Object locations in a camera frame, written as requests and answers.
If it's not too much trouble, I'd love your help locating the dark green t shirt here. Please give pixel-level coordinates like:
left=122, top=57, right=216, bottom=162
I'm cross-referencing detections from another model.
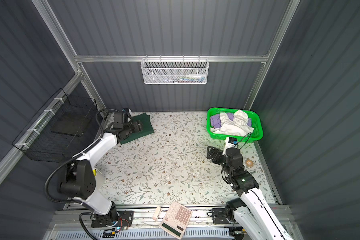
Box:
left=120, top=113, right=155, bottom=145

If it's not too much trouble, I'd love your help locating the green plastic laundry basket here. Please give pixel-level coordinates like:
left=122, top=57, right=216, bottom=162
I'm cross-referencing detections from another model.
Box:
left=207, top=108, right=263, bottom=143

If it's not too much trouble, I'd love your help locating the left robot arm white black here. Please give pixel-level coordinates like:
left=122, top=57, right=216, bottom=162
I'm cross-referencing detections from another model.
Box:
left=57, top=108, right=143, bottom=219

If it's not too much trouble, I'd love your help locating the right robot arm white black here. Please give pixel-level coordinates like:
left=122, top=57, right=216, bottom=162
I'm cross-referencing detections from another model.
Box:
left=207, top=146, right=292, bottom=240

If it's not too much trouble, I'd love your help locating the brown tape roll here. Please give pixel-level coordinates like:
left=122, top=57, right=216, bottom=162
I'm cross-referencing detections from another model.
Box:
left=245, top=159, right=254, bottom=168

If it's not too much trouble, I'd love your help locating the white t shirt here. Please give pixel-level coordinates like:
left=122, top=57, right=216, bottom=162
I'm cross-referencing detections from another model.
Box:
left=210, top=110, right=254, bottom=137

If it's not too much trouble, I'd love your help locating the purple t shirt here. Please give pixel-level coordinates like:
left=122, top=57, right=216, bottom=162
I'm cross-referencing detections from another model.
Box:
left=210, top=113, right=252, bottom=129

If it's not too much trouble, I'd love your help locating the white pen cup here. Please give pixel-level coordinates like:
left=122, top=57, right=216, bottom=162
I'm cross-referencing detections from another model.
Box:
left=93, top=168, right=106, bottom=188

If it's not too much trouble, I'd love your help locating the floral table mat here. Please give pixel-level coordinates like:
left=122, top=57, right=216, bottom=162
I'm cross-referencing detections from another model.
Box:
left=73, top=111, right=277, bottom=206

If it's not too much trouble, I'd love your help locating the pink white calculator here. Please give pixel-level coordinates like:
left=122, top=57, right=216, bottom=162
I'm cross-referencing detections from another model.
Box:
left=159, top=202, right=193, bottom=240

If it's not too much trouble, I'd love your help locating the white bottle in basket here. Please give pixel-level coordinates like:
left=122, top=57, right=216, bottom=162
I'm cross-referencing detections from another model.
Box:
left=186, top=74, right=207, bottom=81

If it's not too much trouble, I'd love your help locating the small white eraser block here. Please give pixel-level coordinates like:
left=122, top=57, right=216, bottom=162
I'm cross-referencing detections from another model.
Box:
left=152, top=206, right=162, bottom=221

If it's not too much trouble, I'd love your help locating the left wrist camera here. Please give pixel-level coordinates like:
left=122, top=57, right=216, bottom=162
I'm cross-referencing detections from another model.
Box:
left=122, top=108, right=132, bottom=122

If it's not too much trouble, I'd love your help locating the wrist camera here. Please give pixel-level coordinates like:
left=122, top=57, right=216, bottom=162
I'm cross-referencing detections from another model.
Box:
left=224, top=137, right=238, bottom=151
left=122, top=108, right=132, bottom=122

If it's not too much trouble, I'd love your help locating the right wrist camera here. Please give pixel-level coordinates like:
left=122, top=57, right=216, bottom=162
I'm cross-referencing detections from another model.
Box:
left=224, top=137, right=238, bottom=151

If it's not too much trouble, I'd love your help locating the black corrugated cable hose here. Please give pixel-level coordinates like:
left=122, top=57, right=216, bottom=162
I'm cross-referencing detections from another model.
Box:
left=43, top=108, right=118, bottom=240

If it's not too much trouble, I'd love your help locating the black wire wall basket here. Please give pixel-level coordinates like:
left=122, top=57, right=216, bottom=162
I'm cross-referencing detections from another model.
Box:
left=12, top=91, right=99, bottom=163

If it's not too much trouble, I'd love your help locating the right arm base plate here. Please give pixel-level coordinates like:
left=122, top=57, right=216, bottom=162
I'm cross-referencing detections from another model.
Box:
left=207, top=208, right=234, bottom=225

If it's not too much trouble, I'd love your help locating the white wire wall basket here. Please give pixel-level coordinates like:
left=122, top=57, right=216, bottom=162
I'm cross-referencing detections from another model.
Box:
left=141, top=59, right=210, bottom=85

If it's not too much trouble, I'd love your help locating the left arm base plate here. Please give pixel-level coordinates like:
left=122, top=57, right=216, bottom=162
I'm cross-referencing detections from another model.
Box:
left=91, top=211, right=134, bottom=228

